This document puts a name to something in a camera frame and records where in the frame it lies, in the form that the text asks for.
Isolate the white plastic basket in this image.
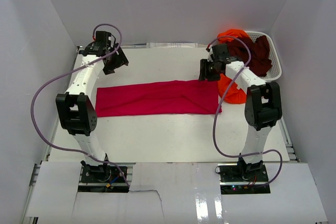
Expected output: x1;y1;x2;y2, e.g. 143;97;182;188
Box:
245;30;282;82

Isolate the dark maroon t shirt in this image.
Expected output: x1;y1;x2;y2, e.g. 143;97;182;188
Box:
226;35;272;77

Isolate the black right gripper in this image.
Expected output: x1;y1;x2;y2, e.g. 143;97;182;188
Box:
198;59;222;82

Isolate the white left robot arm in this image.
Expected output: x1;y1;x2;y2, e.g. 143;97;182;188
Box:
56;31;129;182

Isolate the orange t shirt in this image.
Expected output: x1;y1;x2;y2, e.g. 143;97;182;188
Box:
217;29;249;104

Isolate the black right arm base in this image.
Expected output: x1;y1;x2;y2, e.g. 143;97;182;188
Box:
215;165;271;195

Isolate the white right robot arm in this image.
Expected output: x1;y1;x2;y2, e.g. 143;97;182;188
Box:
199;44;282;182

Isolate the magenta t shirt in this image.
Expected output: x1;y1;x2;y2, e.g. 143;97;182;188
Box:
96;80;218;118

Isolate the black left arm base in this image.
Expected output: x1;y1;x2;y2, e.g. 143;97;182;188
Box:
78;165;129;193

